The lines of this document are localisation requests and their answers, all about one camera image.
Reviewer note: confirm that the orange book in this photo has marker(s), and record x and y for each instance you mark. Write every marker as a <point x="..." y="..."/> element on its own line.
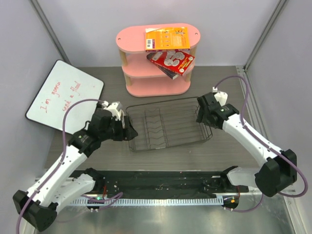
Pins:
<point x="167" y="39"/>

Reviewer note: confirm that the red book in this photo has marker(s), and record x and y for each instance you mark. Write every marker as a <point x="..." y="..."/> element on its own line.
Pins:
<point x="171" y="63"/>

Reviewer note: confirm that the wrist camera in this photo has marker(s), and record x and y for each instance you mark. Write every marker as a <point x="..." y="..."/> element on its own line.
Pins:
<point x="115" y="108"/>
<point x="220" y="96"/>

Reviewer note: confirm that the white dry-erase board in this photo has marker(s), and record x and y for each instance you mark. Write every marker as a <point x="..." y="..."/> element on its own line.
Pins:
<point x="64" y="86"/>

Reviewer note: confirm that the white slotted cable duct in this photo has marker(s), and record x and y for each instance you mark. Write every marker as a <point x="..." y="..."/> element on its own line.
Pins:
<point x="151" y="202"/>

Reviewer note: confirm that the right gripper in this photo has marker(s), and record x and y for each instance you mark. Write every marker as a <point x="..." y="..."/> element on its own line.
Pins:
<point x="202" y="118"/>

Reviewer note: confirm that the black wire dish rack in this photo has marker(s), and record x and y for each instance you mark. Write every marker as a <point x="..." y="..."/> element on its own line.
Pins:
<point x="165" y="124"/>

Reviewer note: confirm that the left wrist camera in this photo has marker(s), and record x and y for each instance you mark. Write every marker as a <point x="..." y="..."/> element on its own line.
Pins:
<point x="115" y="108"/>

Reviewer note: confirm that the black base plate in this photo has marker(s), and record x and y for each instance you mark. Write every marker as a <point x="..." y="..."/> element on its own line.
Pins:
<point x="163" y="184"/>

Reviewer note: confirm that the pink three-tier shelf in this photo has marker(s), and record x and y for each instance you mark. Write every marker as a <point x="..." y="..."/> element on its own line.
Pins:
<point x="142" y="78"/>

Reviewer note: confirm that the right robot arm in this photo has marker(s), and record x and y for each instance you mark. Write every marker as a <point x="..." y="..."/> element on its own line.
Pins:
<point x="274" y="173"/>

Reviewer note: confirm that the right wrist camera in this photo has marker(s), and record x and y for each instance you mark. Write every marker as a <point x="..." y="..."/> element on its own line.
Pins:
<point x="220" y="96"/>

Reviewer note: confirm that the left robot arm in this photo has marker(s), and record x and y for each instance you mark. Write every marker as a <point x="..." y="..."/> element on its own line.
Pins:
<point x="42" y="202"/>

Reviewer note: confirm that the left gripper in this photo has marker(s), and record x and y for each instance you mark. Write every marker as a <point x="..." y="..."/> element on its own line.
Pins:
<point x="126" y="134"/>

